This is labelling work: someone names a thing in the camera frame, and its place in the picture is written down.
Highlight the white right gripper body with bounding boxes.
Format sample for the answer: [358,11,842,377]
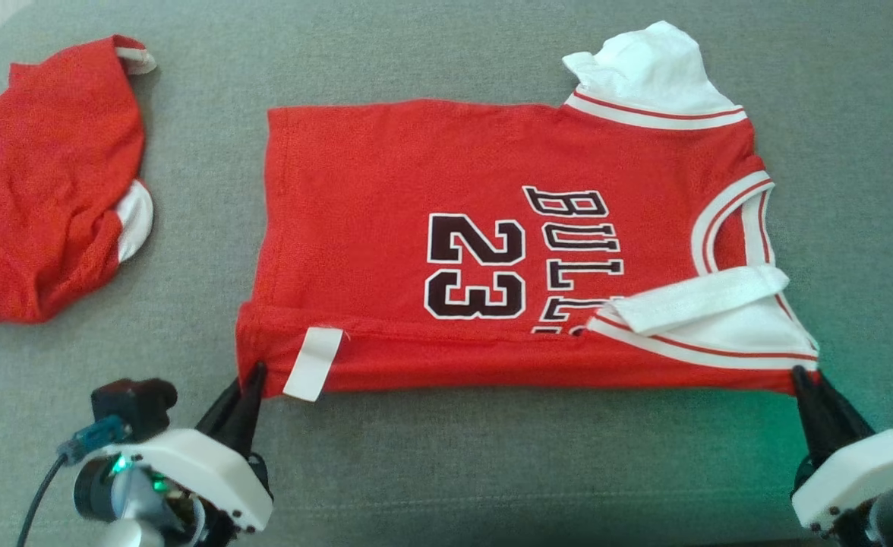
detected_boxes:
[790,429,893,533]

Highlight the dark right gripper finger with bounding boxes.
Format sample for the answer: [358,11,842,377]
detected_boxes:
[803,368,877,458]
[790,365,836,466]

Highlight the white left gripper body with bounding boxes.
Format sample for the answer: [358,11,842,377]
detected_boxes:
[82,428,274,533]

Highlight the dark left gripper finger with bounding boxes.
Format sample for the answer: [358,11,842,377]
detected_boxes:
[196,376,244,451]
[222,361,269,460]

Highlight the red Bulls 23 jersey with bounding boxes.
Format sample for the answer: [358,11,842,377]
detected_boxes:
[235,21,822,402]

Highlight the red white-trimmed shorts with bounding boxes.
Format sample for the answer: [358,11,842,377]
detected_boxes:
[0,34,158,325]

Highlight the grey sofa seat cushion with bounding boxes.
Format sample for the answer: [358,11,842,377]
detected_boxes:
[0,0,893,547]

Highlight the left black cable teal plug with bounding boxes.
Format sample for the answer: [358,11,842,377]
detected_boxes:
[17,415,131,547]

